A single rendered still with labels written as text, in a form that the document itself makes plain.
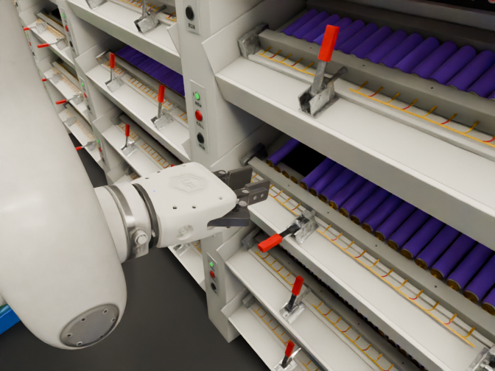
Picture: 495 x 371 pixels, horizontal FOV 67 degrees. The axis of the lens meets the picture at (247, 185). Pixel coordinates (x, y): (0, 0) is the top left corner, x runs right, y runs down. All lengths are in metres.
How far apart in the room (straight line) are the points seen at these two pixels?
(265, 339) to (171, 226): 0.56
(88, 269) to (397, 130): 0.31
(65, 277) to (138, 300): 0.88
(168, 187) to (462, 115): 0.31
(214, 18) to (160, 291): 0.83
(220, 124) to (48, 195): 0.37
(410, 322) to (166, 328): 0.73
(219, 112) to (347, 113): 0.23
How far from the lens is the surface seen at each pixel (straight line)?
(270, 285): 0.74
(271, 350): 0.90
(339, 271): 0.52
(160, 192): 0.42
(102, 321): 0.33
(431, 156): 0.38
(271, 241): 0.51
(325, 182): 0.59
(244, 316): 0.94
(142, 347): 1.08
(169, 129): 0.83
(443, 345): 0.49
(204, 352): 1.04
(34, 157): 0.28
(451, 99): 0.40
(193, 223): 0.41
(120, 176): 1.42
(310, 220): 0.54
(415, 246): 0.52
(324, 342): 0.69
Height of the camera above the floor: 0.91
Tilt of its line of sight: 37 degrees down
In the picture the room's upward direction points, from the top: straight up
